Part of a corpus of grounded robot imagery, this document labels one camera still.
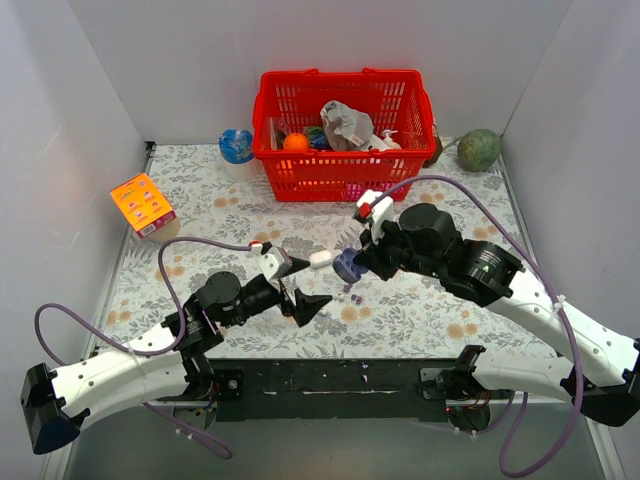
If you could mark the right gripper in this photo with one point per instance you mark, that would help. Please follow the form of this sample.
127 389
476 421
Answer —
373 254

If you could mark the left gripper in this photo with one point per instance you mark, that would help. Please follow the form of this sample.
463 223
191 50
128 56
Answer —
286 296

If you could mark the purple earbud charging case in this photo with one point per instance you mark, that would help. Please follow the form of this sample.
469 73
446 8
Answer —
345 267

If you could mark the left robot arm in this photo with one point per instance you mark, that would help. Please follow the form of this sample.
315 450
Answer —
166 362

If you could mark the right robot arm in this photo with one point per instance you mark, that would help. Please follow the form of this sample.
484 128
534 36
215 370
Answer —
595 367

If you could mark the white earbud charging case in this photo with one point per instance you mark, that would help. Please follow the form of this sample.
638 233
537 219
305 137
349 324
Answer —
320 259

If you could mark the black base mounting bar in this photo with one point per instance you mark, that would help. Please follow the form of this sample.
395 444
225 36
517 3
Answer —
330 390

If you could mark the white pump bottle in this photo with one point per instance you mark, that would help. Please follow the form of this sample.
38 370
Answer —
383 142

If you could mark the green blue item in basket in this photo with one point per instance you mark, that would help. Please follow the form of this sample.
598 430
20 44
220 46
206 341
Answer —
317 138

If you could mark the red plastic shopping basket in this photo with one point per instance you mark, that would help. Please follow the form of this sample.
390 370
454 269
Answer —
290 101

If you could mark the crumpled grey plastic bag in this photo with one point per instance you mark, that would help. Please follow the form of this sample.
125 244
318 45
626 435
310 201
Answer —
346 129

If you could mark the orange fruit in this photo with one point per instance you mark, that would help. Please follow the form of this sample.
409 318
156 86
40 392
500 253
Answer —
296 142

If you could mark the floral patterned table mat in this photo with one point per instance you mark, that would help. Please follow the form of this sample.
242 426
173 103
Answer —
407 316

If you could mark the beige round container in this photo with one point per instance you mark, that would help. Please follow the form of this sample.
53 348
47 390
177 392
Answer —
167 232

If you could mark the green melon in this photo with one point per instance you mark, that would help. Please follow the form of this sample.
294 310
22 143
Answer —
479 149

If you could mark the blue lidded white cup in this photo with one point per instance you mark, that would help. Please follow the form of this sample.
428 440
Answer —
238 158

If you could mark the orange snack box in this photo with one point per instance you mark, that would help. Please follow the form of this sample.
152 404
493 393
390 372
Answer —
142 204

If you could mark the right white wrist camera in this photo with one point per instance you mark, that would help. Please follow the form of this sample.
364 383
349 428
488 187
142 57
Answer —
373 208

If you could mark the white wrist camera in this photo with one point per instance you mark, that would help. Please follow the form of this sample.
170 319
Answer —
273 262
373 208

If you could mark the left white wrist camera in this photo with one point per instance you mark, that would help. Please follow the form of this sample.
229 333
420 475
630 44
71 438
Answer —
273 262

